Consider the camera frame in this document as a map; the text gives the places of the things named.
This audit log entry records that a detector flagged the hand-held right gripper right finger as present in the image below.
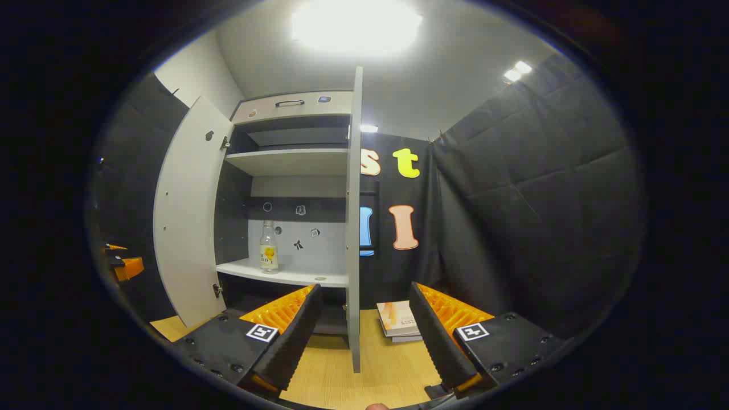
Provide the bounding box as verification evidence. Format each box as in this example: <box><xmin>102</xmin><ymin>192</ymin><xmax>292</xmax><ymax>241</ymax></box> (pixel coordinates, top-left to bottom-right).
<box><xmin>409</xmin><ymin>281</ymin><xmax>564</xmax><ymax>399</ymax></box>

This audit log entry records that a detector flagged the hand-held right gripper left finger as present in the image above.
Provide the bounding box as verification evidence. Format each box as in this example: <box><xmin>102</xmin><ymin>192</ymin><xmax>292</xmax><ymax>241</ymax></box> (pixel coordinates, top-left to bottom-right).
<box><xmin>171</xmin><ymin>284</ymin><xmax>324</xmax><ymax>399</ymax></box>

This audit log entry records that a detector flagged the grey cabinet door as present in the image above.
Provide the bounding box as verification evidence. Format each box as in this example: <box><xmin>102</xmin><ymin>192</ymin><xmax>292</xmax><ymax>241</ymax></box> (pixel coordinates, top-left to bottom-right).
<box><xmin>153</xmin><ymin>96</ymin><xmax>235</xmax><ymax>328</ymax></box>
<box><xmin>345</xmin><ymin>67</ymin><xmax>380</xmax><ymax>374</ymax></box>

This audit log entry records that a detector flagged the clear plastic bottle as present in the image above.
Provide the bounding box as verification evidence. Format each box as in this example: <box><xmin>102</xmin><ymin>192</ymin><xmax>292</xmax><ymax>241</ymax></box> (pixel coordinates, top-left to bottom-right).
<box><xmin>260</xmin><ymin>220</ymin><xmax>280</xmax><ymax>274</ymax></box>

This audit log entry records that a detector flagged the grey cabinet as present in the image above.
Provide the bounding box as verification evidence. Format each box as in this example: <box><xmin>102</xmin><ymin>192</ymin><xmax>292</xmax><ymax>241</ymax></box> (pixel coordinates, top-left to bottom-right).
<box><xmin>214</xmin><ymin>90</ymin><xmax>354</xmax><ymax>337</ymax></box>

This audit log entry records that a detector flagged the grey cabinet drawer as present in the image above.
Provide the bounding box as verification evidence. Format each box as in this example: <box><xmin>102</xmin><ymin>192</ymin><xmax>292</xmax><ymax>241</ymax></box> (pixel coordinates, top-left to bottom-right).
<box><xmin>232</xmin><ymin>91</ymin><xmax>354</xmax><ymax>125</ymax></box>

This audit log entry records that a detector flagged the beige cover book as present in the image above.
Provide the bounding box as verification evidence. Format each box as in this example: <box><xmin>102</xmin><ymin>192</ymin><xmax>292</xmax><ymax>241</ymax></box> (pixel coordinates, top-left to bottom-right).
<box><xmin>377</xmin><ymin>301</ymin><xmax>421</xmax><ymax>338</ymax></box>

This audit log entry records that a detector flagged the black backdrop cloth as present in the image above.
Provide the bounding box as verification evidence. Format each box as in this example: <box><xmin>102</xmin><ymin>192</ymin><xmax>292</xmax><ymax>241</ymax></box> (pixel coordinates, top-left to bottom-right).
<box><xmin>91</xmin><ymin>54</ymin><xmax>647</xmax><ymax>342</ymax></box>

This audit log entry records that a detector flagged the small double ceiling light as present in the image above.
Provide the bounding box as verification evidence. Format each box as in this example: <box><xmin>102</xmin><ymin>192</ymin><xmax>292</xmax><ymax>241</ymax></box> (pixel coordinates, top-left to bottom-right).
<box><xmin>503</xmin><ymin>60</ymin><xmax>533</xmax><ymax>82</ymax></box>

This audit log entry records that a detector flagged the large ceiling light panel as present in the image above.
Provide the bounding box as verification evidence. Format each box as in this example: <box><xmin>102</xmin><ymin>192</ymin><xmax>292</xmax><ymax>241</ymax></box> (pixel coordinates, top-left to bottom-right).
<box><xmin>290</xmin><ymin>0</ymin><xmax>425</xmax><ymax>58</ymax></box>

